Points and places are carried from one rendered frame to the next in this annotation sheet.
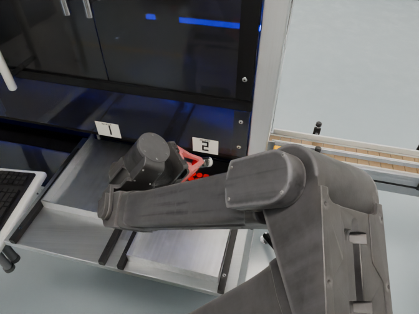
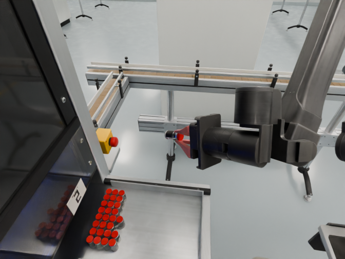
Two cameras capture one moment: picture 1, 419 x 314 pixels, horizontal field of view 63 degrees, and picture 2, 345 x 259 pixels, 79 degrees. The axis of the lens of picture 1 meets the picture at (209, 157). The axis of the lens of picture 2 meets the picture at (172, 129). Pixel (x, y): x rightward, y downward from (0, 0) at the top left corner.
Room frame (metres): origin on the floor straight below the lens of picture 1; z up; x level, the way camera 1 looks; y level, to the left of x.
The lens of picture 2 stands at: (0.57, 0.37, 1.57)
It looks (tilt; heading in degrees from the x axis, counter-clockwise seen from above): 42 degrees down; 263
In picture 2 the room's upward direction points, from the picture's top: straight up
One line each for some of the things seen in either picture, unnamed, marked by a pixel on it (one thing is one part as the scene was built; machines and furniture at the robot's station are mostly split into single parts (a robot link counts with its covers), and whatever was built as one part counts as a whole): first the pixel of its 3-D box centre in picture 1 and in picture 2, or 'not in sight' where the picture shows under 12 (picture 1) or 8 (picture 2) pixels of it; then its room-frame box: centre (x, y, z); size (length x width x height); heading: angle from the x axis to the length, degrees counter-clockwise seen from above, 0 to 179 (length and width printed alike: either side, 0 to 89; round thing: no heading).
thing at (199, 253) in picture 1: (189, 218); (148, 223); (0.61, 0.06, 0.90); 0.34 x 0.26 x 0.04; 165
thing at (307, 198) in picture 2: not in sight; (301, 171); (-0.69, -0.60, 0.07); 0.50 x 0.08 x 0.14; 76
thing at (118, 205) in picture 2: not in sight; (115, 218); (0.71, 0.03, 0.90); 0.18 x 0.02 x 0.05; 75
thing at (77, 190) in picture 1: (104, 172); not in sight; (0.80, 0.36, 0.90); 0.34 x 0.26 x 0.04; 166
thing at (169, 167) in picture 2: not in sight; (170, 159); (0.43, -0.88, 0.07); 0.50 x 0.08 x 0.14; 76
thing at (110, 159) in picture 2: not in sight; (99, 158); (0.81, -0.26, 0.87); 0.14 x 0.13 x 0.02; 166
